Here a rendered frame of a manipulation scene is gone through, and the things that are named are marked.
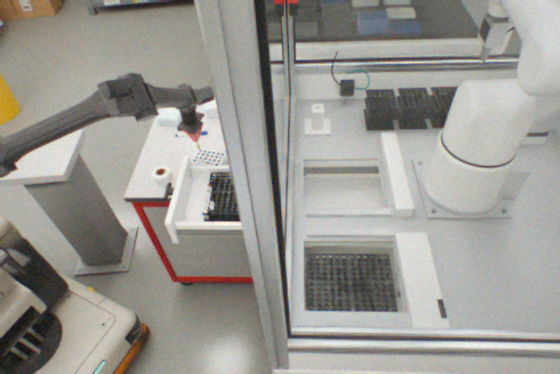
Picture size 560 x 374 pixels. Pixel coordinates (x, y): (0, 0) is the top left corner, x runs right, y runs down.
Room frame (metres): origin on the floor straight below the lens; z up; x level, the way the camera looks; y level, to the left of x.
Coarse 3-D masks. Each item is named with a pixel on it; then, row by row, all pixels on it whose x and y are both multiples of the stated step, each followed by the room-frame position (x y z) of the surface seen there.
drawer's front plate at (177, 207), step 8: (184, 160) 0.98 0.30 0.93; (184, 168) 0.94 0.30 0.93; (184, 176) 0.91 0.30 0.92; (176, 184) 0.87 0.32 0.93; (184, 184) 0.89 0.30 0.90; (176, 192) 0.83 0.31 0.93; (184, 192) 0.87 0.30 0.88; (176, 200) 0.80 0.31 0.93; (184, 200) 0.85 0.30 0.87; (176, 208) 0.78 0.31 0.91; (184, 208) 0.83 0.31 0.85; (168, 216) 0.74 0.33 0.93; (176, 216) 0.76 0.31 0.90; (168, 224) 0.71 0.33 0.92; (168, 232) 0.72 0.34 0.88; (176, 232) 0.73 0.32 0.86; (176, 240) 0.71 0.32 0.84
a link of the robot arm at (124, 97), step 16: (112, 80) 0.76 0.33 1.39; (128, 80) 0.79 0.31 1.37; (96, 96) 0.73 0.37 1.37; (112, 96) 0.73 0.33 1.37; (128, 96) 0.75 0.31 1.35; (144, 96) 0.79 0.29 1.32; (64, 112) 0.72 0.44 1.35; (80, 112) 0.71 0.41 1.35; (96, 112) 0.71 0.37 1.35; (112, 112) 0.70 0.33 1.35; (128, 112) 0.72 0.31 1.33; (32, 128) 0.71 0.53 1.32; (48, 128) 0.70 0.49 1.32; (64, 128) 0.70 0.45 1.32; (80, 128) 0.72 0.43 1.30; (0, 144) 0.69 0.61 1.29; (16, 144) 0.69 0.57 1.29; (32, 144) 0.69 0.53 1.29; (0, 160) 0.67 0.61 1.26; (16, 160) 0.70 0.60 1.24; (0, 176) 0.68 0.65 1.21
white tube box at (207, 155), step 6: (198, 150) 1.17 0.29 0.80; (204, 150) 1.16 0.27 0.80; (210, 150) 1.16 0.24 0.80; (198, 156) 1.13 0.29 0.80; (204, 156) 1.13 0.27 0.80; (210, 156) 1.13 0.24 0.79; (216, 156) 1.13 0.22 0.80; (222, 156) 1.12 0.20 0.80; (192, 162) 1.10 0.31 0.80; (198, 162) 1.10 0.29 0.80; (204, 162) 1.09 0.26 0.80; (216, 162) 1.09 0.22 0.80; (222, 162) 1.09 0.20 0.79
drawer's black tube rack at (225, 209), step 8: (216, 176) 0.92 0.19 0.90; (224, 176) 0.91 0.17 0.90; (216, 184) 0.91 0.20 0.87; (224, 184) 0.88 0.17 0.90; (232, 184) 0.90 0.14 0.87; (216, 192) 0.84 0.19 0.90; (224, 192) 0.84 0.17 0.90; (232, 192) 0.84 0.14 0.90; (216, 200) 0.81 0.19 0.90; (224, 200) 0.81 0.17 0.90; (232, 200) 0.81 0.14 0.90; (216, 208) 0.78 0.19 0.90; (224, 208) 0.80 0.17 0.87; (232, 208) 0.77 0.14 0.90; (216, 216) 0.77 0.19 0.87; (224, 216) 0.77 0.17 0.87; (232, 216) 0.76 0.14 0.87
